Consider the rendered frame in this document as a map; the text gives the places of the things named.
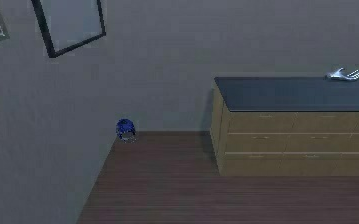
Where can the wooden chest of drawers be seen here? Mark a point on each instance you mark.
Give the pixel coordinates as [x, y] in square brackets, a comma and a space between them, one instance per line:
[287, 140]

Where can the white hand-shaped ornament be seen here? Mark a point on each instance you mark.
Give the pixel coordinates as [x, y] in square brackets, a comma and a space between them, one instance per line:
[344, 75]

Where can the black framed wall picture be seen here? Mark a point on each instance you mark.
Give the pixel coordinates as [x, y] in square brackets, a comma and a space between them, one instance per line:
[70, 23]

